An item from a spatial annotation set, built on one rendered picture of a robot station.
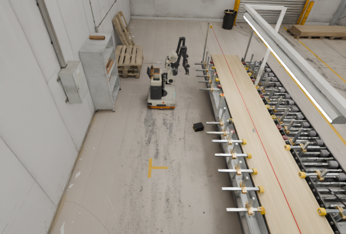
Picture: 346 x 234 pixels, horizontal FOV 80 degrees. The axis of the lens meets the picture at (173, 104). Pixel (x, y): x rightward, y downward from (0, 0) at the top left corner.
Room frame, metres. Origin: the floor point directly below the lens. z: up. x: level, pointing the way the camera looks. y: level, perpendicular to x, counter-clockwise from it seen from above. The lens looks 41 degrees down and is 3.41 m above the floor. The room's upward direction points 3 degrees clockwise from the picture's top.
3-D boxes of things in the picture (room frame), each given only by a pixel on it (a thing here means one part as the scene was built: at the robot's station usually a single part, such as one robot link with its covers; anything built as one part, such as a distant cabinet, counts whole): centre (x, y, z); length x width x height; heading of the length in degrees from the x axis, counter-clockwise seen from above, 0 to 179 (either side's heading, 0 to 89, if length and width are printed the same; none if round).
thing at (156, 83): (3.94, 0.39, 0.59); 0.55 x 0.34 x 0.83; 3
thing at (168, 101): (3.95, 0.29, 0.16); 0.67 x 0.64 x 0.25; 93
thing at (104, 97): (3.92, 1.62, 0.78); 0.90 x 0.45 x 1.55; 3
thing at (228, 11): (9.31, -2.24, 0.36); 0.59 x 0.58 x 0.73; 3
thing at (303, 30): (8.93, -6.27, 0.23); 2.41 x 0.77 x 0.17; 95
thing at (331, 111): (2.33, -1.21, 2.34); 2.40 x 0.12 x 0.08; 3
